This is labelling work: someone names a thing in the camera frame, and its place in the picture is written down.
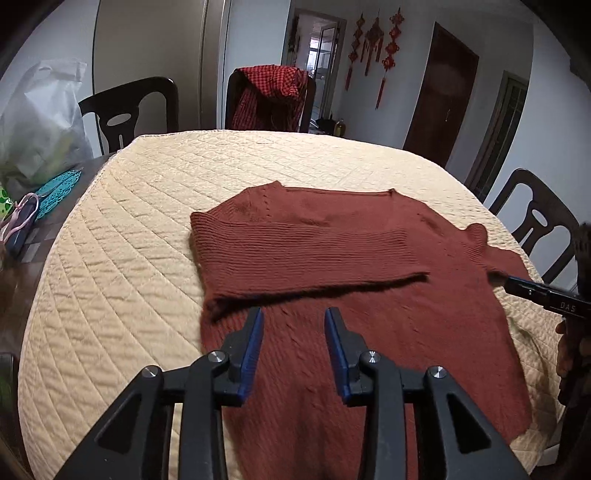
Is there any dark wooden chair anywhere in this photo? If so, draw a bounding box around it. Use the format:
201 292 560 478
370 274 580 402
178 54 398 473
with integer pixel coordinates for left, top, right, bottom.
78 76 180 156
225 67 317 134
488 168 581 285

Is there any beige quilted blanket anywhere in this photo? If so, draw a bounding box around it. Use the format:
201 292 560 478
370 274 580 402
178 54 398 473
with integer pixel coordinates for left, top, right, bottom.
17 128 567 480

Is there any dark flat case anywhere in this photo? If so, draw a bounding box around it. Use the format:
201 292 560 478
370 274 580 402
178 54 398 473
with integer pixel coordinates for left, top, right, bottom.
4 199 40 257

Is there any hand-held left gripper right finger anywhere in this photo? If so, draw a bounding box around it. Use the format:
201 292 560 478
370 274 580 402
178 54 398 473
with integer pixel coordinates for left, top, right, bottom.
324 306 530 480

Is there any person's right hand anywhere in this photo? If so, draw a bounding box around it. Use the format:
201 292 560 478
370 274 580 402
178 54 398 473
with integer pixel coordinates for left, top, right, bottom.
555 318 574 380

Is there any rust red knitted sweater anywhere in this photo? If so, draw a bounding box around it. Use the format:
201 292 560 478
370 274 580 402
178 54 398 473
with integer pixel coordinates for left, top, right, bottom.
189 180 537 480

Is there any teal openwork trivet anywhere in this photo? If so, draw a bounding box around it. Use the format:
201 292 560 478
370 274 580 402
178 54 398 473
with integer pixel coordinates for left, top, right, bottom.
34 167 85 220

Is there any tall grey cabinet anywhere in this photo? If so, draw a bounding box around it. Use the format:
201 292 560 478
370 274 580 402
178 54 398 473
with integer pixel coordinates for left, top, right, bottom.
92 0 232 139

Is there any red checked garment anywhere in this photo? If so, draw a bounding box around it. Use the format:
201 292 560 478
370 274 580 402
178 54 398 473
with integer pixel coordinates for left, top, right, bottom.
230 65 311 133

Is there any long red knot decoration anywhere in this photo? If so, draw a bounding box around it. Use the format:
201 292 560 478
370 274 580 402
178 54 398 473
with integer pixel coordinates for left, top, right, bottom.
374 6 404 110

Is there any grey framed door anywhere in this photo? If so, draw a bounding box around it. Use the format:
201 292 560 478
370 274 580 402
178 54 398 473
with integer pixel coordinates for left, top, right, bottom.
464 71 530 200

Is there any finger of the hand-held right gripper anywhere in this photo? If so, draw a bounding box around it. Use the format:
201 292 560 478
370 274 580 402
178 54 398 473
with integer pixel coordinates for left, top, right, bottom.
489 272 550 302

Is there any glass door in doorway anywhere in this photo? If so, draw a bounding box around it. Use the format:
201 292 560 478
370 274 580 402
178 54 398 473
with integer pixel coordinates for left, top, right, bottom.
288 8 347 131

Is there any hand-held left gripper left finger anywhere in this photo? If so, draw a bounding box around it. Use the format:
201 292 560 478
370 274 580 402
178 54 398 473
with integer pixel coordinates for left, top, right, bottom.
55 307 265 480

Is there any small red knot decoration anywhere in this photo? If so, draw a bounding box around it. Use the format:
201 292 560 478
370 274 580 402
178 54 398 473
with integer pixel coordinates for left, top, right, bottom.
346 13 367 91

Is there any red diamond knot decoration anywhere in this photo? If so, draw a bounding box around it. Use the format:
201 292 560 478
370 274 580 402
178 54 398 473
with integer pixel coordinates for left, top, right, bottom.
362 17 384 77

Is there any dark brown wooden door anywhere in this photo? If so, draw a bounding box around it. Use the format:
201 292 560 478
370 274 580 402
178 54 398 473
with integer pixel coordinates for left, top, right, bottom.
402 21 480 169

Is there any translucent plastic bag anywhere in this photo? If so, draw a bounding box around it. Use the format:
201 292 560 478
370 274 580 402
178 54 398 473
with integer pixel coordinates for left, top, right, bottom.
0 60 93 195

